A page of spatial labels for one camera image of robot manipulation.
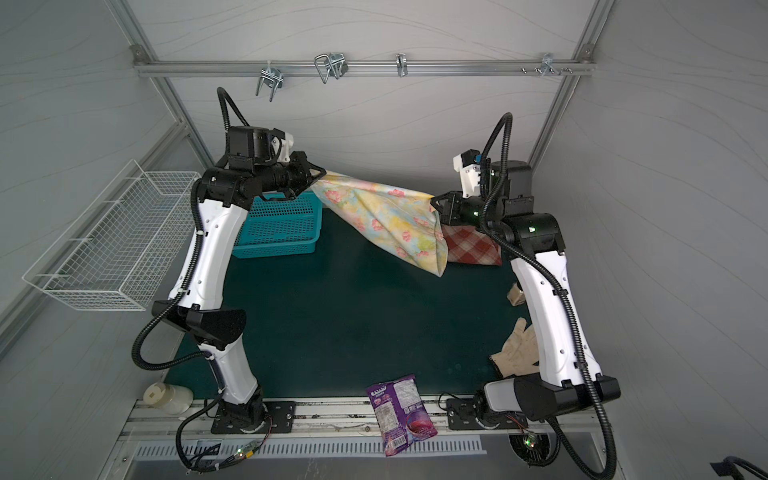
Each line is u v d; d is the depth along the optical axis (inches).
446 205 21.9
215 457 27.2
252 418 25.9
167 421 29.3
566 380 14.9
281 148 22.5
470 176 22.2
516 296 35.6
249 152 20.5
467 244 41.6
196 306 17.8
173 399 27.7
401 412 28.6
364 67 31.0
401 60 33.0
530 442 28.3
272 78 31.5
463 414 28.8
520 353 33.1
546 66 30.1
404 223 32.1
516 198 18.1
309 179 25.6
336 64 29.9
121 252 27.1
